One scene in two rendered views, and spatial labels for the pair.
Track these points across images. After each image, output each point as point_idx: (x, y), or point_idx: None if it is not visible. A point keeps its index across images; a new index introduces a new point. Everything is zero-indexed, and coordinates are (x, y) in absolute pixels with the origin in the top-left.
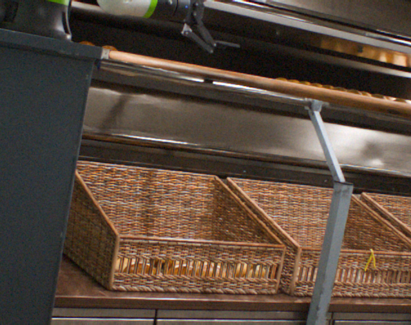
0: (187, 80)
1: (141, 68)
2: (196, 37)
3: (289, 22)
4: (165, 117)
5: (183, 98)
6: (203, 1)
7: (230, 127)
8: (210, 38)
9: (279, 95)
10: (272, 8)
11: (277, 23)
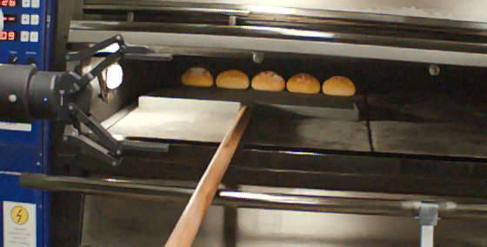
0: (162, 195)
1: (82, 181)
2: (83, 143)
3: (428, 56)
4: (258, 223)
5: (295, 190)
6: (83, 84)
7: (379, 230)
8: (110, 142)
9: (349, 205)
10: (423, 28)
11: (404, 61)
